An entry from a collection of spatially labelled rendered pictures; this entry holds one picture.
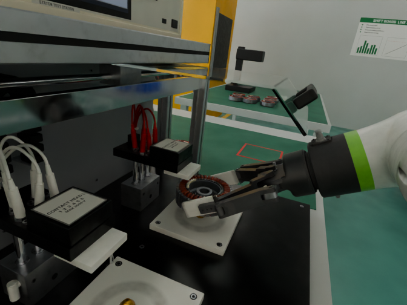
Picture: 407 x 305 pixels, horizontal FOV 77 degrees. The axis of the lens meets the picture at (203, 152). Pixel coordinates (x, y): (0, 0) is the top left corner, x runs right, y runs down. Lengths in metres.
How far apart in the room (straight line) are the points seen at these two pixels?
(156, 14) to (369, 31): 5.21
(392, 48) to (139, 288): 5.50
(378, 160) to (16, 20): 0.43
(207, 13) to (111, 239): 3.75
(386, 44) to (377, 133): 5.22
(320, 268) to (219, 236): 0.20
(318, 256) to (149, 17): 0.54
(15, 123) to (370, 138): 0.42
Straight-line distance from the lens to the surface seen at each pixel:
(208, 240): 0.49
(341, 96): 5.57
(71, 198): 0.34
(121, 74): 0.47
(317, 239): 0.64
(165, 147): 0.49
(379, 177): 0.42
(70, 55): 0.33
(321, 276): 0.55
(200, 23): 3.98
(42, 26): 0.31
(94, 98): 0.34
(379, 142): 0.42
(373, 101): 5.66
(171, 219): 0.53
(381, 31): 5.62
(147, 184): 0.56
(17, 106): 0.29
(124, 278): 0.43
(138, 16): 0.47
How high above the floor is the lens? 1.10
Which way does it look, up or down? 22 degrees down
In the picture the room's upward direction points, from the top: 7 degrees clockwise
